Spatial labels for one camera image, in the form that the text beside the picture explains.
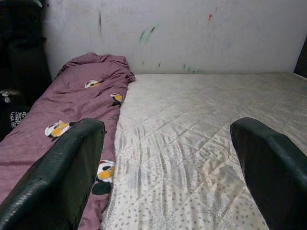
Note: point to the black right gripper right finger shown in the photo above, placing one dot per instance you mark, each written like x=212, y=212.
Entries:
x=280, y=182

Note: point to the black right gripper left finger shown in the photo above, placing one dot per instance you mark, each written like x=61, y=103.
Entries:
x=52, y=177

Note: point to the black bag with white print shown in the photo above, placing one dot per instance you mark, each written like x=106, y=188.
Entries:
x=14, y=115

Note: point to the purple cartoon print blanket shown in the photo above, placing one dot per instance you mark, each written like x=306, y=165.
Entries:
x=72, y=100

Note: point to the white quilted mattress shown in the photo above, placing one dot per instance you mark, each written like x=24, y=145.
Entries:
x=192, y=119

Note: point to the large black bag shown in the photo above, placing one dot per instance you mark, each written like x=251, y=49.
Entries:
x=24, y=48

